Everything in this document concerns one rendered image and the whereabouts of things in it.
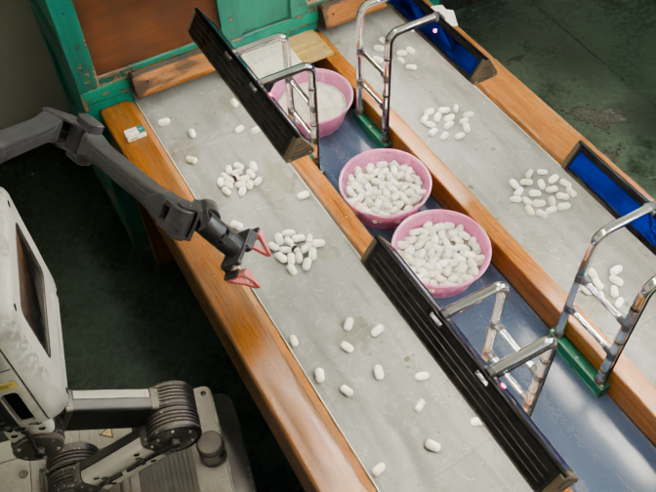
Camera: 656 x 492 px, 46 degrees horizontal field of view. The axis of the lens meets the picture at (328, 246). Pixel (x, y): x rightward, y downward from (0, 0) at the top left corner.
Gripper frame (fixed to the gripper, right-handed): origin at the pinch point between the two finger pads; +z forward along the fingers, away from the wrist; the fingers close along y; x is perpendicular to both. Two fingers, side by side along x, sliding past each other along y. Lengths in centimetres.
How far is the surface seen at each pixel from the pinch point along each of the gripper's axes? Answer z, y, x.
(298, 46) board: -1, -102, -22
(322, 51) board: 4, -101, -15
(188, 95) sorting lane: -18, -76, -48
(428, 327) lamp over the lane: 13.3, 19.1, 43.0
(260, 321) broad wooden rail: 11.0, 5.5, -9.6
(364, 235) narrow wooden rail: 23.9, -27.0, 6.1
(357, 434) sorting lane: 31.9, 29.0, 11.8
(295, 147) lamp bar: -11.4, -25.0, 13.3
